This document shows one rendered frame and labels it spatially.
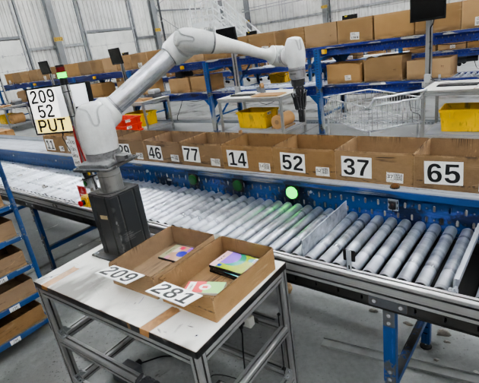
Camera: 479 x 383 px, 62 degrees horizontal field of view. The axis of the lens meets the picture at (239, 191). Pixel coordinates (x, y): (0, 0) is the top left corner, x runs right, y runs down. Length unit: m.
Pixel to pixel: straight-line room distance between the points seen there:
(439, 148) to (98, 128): 1.65
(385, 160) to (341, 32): 5.09
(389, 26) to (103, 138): 5.44
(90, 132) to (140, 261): 0.61
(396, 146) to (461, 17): 4.28
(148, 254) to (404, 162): 1.27
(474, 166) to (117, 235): 1.61
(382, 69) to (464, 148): 4.37
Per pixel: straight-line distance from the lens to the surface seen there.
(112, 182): 1.94
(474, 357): 2.49
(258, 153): 2.41
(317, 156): 2.21
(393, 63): 6.46
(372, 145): 2.38
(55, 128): 2.90
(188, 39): 2.00
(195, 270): 1.72
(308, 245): 1.82
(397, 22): 6.70
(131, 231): 1.99
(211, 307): 1.43
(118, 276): 1.65
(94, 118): 1.87
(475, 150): 2.26
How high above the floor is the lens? 1.64
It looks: 20 degrees down
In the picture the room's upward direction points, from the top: 9 degrees counter-clockwise
